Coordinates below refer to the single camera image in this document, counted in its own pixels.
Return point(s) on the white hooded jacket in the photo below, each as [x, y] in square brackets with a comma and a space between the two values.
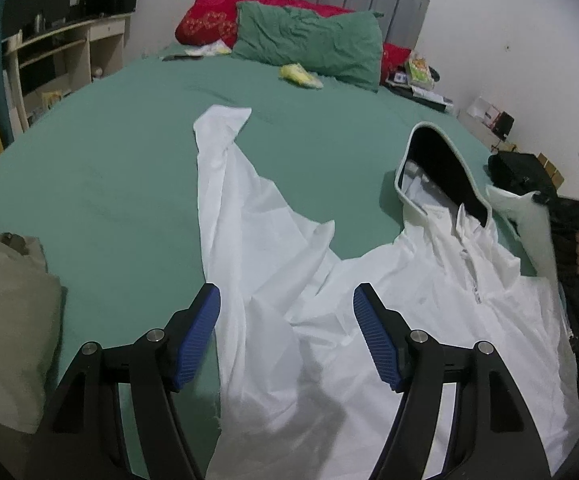
[393, 345]

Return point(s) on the black clothes pile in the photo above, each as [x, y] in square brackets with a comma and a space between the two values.
[519, 173]

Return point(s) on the cardboard boxes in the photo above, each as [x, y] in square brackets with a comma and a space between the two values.
[554, 174]

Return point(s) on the white bedside table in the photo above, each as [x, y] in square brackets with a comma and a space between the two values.
[486, 122]

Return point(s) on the olive folded garment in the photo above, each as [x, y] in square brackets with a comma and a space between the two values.
[30, 327]

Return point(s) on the stack of books and snacks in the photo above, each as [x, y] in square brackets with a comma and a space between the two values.
[415, 80]

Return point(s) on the green bed sheet mattress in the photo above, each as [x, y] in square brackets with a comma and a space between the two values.
[108, 183]

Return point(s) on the green pillow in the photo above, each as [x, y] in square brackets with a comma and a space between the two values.
[348, 46]

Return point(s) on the yellow green small cloth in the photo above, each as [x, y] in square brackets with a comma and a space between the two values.
[296, 74]

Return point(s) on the white wooden desk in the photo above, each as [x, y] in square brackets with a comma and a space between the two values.
[45, 68]

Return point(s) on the white paper on bed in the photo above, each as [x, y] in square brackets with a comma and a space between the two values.
[217, 48]

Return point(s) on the black phone on bed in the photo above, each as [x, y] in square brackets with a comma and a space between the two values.
[181, 57]

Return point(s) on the red pillow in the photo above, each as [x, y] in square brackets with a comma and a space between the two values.
[208, 21]

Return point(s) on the black computer monitor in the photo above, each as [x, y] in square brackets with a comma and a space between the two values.
[20, 13]

